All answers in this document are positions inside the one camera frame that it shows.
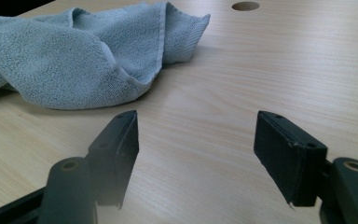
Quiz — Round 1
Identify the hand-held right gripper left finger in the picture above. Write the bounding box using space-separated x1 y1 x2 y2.
85 109 140 209

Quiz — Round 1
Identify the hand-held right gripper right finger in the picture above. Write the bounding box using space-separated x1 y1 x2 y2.
253 110 328 209

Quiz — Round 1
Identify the light blue towel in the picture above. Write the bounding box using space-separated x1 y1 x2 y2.
0 1 212 111

